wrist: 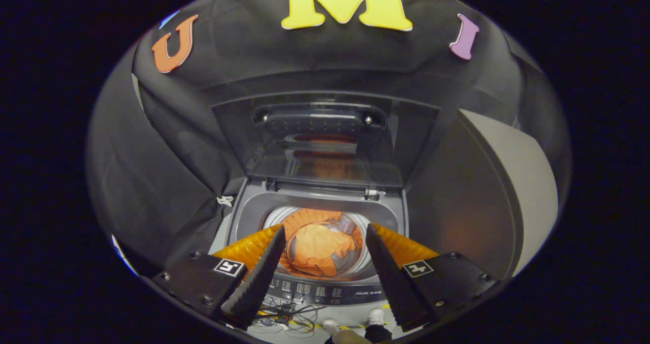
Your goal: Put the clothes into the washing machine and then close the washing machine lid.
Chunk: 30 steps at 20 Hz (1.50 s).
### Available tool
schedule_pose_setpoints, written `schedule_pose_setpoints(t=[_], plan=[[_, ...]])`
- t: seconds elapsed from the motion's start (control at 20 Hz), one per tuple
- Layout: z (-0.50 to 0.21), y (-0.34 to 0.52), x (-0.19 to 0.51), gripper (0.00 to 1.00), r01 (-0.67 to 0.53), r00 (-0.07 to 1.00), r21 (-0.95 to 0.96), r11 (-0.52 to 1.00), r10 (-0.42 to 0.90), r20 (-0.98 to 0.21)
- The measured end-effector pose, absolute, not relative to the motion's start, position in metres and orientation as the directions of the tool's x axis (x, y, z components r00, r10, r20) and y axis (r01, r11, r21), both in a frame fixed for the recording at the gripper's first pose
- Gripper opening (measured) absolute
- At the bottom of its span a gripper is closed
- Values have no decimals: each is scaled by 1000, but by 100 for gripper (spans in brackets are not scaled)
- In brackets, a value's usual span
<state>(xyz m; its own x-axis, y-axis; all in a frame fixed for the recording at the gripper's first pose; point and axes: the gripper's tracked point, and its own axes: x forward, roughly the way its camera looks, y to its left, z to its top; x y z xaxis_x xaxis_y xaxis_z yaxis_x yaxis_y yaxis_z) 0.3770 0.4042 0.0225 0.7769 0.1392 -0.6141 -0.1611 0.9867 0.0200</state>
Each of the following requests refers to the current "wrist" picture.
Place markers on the grey top-load washing machine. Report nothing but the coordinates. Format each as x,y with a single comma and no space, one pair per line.
315,204

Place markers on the person's white shoe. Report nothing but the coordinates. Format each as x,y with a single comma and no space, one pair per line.
330,325
376,316

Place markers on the dark glass washing machine lid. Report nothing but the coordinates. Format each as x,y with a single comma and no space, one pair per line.
325,151

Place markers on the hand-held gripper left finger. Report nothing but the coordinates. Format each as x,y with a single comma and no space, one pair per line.
256,280

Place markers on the orange polo shirt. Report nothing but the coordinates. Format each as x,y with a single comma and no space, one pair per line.
320,247

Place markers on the beige cabinet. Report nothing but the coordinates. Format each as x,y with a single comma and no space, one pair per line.
528,181

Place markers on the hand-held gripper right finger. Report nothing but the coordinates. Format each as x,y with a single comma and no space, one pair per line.
391,280

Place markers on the person's leg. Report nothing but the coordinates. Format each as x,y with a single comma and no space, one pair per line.
350,337

